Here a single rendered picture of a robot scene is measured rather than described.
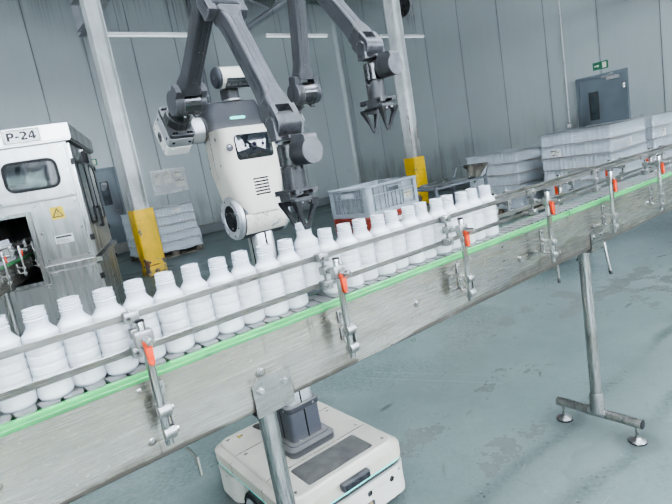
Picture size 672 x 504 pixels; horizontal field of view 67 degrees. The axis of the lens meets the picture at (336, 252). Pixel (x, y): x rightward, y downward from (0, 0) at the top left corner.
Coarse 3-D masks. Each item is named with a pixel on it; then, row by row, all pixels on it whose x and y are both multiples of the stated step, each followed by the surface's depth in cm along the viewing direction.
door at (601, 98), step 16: (576, 80) 1050; (592, 80) 1026; (608, 80) 1003; (624, 80) 979; (592, 96) 1034; (608, 96) 1010; (624, 96) 987; (592, 112) 1041; (608, 112) 1017; (624, 112) 994
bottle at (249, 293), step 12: (240, 252) 112; (240, 264) 112; (240, 276) 111; (240, 288) 112; (252, 288) 113; (240, 300) 113; (252, 300) 113; (252, 312) 113; (264, 312) 116; (252, 324) 114
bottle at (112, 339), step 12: (108, 288) 97; (96, 300) 95; (108, 300) 95; (96, 312) 95; (108, 312) 94; (120, 312) 96; (120, 324) 95; (108, 336) 94; (120, 336) 95; (108, 348) 95; (120, 348) 95; (120, 360) 96; (132, 360) 97; (108, 372) 96; (120, 372) 96
